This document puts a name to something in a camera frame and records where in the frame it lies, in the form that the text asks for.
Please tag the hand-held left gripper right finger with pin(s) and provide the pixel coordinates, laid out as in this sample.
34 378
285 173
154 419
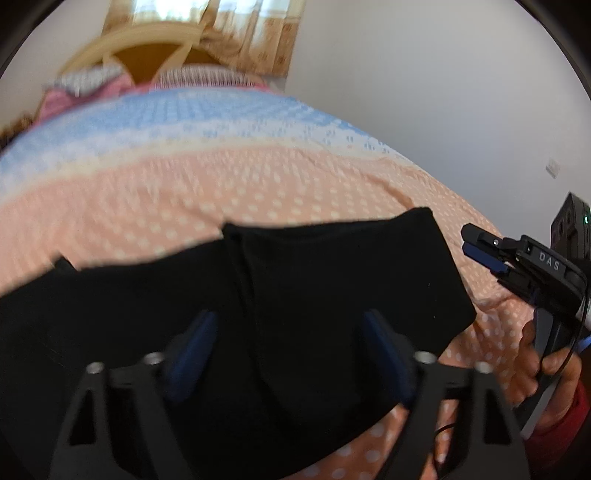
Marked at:
385 360

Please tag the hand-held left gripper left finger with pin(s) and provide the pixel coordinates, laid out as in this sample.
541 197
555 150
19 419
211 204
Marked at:
191 360

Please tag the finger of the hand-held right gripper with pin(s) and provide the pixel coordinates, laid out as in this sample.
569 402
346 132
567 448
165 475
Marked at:
482 240
482 258

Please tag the black pants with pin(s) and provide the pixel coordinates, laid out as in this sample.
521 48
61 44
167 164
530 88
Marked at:
300 286

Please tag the person's right forearm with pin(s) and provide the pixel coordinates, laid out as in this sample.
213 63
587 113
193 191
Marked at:
572 429

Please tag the person's right hand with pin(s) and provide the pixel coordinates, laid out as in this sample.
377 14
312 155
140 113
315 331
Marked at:
561 369

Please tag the pink and blue dotted blanket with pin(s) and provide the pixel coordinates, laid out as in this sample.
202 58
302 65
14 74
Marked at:
231 175

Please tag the striped pillow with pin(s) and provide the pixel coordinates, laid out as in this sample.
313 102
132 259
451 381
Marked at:
207 76

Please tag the pink folded quilt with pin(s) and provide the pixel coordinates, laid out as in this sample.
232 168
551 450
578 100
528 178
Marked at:
60 101

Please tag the grey floral pillow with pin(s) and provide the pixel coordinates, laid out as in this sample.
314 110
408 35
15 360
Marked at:
87 81

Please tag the beige floral curtain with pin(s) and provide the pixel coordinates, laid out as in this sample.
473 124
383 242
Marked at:
258 41

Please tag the cream and brown bed headboard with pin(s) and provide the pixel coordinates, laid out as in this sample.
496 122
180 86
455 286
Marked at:
138 55

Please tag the white wall socket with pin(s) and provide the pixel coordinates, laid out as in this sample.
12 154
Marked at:
552 167

